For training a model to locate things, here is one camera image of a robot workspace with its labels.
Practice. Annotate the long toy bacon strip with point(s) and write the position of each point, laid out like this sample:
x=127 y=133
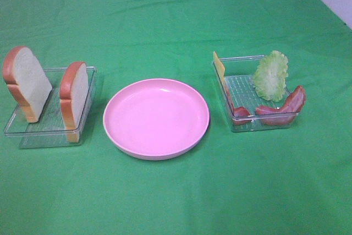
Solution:
x=293 y=103

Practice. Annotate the pink round plate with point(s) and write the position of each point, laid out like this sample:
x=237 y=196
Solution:
x=156 y=119

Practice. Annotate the toy bread slice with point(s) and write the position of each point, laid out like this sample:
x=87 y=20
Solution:
x=72 y=94
x=26 y=81

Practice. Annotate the short toy bacon strip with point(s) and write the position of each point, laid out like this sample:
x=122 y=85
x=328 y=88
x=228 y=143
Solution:
x=237 y=111

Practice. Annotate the clear plastic tray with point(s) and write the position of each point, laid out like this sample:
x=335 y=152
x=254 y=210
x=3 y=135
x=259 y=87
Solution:
x=238 y=79
x=50 y=131

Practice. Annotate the green tablecloth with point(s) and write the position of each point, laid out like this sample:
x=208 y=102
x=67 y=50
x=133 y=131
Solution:
x=285 y=181

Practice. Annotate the green toy lettuce leaf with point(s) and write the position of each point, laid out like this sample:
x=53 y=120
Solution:
x=270 y=75

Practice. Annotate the yellow toy cheese slice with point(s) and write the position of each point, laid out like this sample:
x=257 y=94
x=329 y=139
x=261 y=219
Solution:
x=220 y=71

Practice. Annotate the clear right plastic tray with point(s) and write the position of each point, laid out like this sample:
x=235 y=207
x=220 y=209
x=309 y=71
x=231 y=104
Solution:
x=238 y=79

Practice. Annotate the clear left plastic tray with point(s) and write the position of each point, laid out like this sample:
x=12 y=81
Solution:
x=50 y=131

